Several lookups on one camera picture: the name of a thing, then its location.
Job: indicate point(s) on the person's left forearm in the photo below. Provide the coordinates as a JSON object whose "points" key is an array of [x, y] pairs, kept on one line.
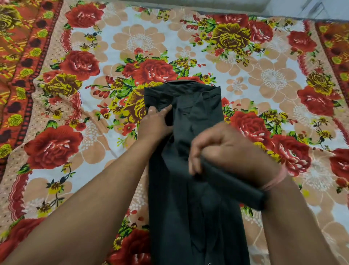
{"points": [[81, 218]]}

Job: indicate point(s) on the person's right forearm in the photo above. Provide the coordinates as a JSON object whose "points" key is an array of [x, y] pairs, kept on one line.
{"points": [[294, 232]]}

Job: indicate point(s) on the person's right hand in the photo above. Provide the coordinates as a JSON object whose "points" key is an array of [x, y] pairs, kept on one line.
{"points": [[231, 150]]}

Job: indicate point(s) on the person's left hand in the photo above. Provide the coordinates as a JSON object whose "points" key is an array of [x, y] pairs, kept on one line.
{"points": [[154, 127]]}

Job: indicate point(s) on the dark green shirt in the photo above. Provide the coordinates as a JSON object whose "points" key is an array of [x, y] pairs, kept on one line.
{"points": [[196, 109]]}

